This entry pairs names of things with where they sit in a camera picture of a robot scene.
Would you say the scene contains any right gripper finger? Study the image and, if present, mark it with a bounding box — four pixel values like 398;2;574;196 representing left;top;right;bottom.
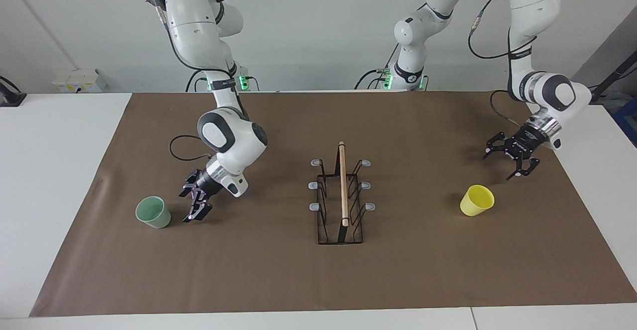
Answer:
180;171;201;199
182;190;213;222

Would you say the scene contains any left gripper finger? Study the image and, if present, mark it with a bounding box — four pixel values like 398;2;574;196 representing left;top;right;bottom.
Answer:
482;132;514;161
507;153;541;181

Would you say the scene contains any pale green plastic cup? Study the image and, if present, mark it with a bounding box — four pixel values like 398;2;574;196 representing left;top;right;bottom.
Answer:
135;196;172;229

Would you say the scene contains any yellow plastic cup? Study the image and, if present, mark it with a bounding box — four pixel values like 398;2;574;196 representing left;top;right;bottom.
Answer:
459;185;495;217

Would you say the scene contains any brown paper table mat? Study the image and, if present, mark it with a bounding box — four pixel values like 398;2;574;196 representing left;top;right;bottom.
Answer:
29;90;637;318

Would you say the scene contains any blue crate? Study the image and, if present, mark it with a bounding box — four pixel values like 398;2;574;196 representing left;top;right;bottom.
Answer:
611;96;637;146

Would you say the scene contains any black stand pole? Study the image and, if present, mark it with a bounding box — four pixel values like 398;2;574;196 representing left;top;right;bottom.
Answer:
587;49;637;103

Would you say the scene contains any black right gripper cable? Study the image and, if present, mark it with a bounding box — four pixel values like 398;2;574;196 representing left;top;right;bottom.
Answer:
169;135;214;161

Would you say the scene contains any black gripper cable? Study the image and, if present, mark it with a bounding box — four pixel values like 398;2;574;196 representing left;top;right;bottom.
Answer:
468;1;540;124
169;135;214;161

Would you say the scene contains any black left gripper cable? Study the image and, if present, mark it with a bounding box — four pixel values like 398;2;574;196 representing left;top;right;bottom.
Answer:
468;1;540;124

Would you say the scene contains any black right base cable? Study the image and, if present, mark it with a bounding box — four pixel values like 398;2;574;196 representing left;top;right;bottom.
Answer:
185;69;207;93

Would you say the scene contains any black base cable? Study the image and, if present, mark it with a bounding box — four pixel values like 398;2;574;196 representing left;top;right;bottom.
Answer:
185;69;207;93
354;44;401;90

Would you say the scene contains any black wire cup rack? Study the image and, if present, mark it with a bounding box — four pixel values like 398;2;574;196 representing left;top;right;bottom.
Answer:
309;141;376;245

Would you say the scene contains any black left base cable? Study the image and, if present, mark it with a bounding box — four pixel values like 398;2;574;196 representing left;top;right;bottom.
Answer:
354;44;401;90

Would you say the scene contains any white wall socket box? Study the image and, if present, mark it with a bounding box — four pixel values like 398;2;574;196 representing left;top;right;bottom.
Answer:
52;69;106;93

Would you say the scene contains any black clamp mount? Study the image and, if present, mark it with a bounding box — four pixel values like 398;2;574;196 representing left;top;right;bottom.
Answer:
0;76;26;108

